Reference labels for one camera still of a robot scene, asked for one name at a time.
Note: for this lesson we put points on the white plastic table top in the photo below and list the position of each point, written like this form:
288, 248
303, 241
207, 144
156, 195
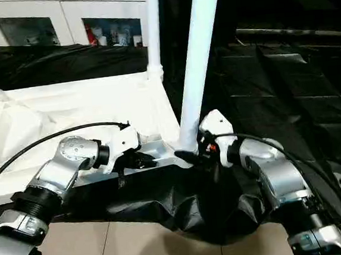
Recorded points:
67, 106

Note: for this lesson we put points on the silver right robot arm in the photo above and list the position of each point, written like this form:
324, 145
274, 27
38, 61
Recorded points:
276, 178

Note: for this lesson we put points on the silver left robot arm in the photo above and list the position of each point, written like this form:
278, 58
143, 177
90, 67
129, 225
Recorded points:
71, 157

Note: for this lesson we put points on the black work mat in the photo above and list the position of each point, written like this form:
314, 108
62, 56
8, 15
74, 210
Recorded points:
287, 93

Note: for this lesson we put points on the white glass-door cabinet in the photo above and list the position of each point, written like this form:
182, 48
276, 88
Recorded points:
58, 9

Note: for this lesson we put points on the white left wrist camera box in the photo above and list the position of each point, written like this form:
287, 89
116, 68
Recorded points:
124, 140

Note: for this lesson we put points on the silver metal rail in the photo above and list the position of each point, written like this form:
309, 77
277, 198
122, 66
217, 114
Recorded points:
293, 32

